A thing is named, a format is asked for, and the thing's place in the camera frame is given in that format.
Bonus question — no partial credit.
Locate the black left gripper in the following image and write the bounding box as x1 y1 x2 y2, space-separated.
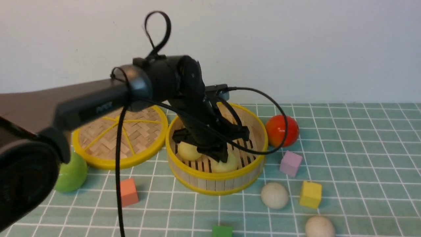
172 96 250 163

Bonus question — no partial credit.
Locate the yellow bun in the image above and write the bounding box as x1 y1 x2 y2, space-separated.
177 142 202 161
210 151 238 173

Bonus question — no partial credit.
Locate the white bun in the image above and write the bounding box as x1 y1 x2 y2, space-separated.
305 216 336 237
260 182 290 210

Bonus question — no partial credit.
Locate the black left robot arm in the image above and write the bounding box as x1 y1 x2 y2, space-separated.
1 55 249 231

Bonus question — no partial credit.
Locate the bamboo steamer tray yellow rim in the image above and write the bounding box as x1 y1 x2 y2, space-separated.
165 103 269 196

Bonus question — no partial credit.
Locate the yellow-rimmed bamboo steamer lid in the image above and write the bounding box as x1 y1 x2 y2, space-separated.
72 106 168 170

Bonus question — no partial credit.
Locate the red orange tomato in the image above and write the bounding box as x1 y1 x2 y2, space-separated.
265 115 300 147

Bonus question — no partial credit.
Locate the pink cube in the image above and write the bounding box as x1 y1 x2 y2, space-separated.
279 151 303 177

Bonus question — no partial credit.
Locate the green cube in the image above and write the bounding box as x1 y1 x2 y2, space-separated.
211 225 233 237

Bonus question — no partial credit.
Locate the yellow cube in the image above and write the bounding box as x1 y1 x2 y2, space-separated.
299 180 322 209

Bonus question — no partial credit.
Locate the orange cube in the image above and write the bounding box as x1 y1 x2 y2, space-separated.
120 178 139 207

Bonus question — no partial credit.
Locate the green apple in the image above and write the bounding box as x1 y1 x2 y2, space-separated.
54 152 88 193

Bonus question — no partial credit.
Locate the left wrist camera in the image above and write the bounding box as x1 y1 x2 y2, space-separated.
205 84 230 100

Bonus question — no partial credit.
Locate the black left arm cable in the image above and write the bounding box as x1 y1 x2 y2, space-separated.
110 11 289 237

